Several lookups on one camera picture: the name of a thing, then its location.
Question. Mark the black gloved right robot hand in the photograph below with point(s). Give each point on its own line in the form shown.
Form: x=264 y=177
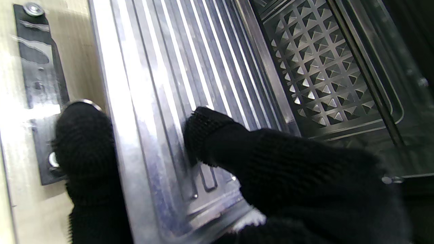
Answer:
x=305 y=183

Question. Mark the ribbed metal baking tray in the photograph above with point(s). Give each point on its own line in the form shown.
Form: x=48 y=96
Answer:
x=162 y=67

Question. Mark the red black toaster oven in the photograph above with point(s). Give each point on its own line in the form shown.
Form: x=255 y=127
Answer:
x=322 y=67

